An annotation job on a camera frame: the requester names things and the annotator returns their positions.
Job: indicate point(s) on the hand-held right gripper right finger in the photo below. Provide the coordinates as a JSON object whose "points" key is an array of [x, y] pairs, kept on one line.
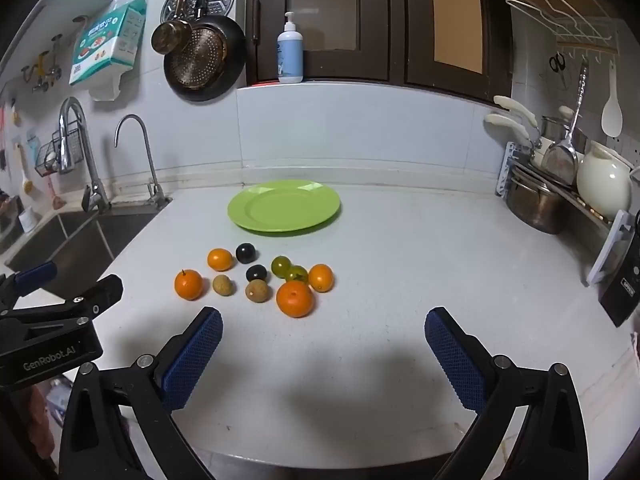
{"points": [[457, 360]]}

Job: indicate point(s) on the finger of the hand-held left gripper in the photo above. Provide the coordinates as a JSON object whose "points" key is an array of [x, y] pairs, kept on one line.
{"points": [[36, 276], [100, 294]]}

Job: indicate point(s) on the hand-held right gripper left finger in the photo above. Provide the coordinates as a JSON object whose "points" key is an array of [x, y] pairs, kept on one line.
{"points": [[192, 355]]}

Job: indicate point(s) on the brown longan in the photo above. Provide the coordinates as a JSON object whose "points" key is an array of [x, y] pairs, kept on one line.
{"points": [[258, 291], [223, 285]]}

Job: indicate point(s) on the dark purple plum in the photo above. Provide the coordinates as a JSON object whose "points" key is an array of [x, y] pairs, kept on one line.
{"points": [[246, 252], [256, 273]]}

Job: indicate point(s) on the large orange tangerine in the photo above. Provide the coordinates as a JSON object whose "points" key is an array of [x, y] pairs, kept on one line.
{"points": [[295, 299]]}

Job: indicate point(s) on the green translucent ball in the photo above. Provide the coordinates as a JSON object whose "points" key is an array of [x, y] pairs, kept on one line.
{"points": [[280, 264]]}

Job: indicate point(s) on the green plate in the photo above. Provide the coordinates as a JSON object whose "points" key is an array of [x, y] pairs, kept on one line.
{"points": [[284, 207]]}

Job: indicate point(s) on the steel sink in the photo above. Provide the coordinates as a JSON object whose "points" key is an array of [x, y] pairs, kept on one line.
{"points": [[75, 240]]}

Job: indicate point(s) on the large chrome faucet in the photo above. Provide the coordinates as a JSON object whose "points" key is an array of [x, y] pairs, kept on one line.
{"points": [[75, 135]]}

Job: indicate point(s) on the thin chrome faucet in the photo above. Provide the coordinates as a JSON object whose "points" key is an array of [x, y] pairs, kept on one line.
{"points": [[147, 150]]}

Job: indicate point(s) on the steel cooking pot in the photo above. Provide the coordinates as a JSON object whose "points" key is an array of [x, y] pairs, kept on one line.
{"points": [[537, 207]]}

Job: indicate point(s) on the white dish rack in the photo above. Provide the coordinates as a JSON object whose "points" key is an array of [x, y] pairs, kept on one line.
{"points": [[612, 255]]}

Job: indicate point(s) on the yellow bicycle ornament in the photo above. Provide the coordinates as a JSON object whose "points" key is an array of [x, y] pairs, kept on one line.
{"points": [[42, 72]]}

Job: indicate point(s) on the metal skimmer ladle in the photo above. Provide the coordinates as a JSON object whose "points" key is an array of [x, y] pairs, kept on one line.
{"points": [[560, 160]]}

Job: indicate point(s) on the white ceramic pitcher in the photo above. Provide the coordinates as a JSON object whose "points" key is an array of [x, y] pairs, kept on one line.
{"points": [[602, 182]]}

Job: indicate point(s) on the teal paper towel pack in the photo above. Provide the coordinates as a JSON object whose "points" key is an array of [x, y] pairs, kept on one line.
{"points": [[107, 40]]}

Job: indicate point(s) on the black frying pan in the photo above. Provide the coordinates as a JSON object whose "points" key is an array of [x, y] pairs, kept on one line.
{"points": [[207, 67]]}

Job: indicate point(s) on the small brass pot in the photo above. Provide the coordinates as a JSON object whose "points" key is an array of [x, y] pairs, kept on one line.
{"points": [[171, 36]]}

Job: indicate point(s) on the white rice spoon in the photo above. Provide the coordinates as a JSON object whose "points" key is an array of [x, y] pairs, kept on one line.
{"points": [[612, 115]]}

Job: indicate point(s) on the blue pump soap bottle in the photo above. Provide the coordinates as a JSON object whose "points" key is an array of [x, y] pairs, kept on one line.
{"points": [[290, 55]]}

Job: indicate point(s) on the black scissors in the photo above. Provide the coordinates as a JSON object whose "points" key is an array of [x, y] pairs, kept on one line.
{"points": [[558, 65]]}

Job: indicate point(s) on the dark wooden window frame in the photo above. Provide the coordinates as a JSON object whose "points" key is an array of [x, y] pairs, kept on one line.
{"points": [[395, 25]]}

